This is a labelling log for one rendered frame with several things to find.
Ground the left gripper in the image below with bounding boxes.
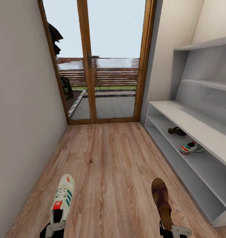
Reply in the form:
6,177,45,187
40,223,64,238

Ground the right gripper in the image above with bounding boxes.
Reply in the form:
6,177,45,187
160,223,187,238

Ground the sandal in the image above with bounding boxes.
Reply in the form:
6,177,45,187
168,127,186,136
151,178,173,231

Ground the gym shoe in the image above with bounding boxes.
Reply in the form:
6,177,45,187
180,141,205,155
50,174,74,224

